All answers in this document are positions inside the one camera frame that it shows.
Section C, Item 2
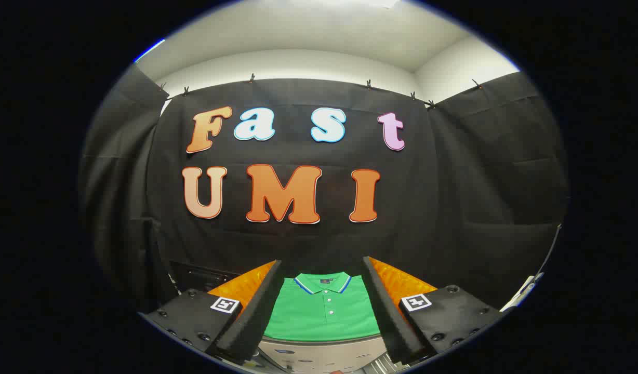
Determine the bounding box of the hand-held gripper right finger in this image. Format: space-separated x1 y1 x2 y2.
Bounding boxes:
362 256 507 365

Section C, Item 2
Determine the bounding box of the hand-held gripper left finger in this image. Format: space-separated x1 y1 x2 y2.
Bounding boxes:
139 260 283 364

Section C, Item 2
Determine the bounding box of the dark glass washing machine lid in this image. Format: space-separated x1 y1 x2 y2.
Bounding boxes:
169 260 242 292

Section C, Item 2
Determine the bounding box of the white flat panel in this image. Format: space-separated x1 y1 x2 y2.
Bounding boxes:
501 273 546 312

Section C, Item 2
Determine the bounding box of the green polo shirt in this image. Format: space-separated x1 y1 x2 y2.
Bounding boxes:
263 272 382 342

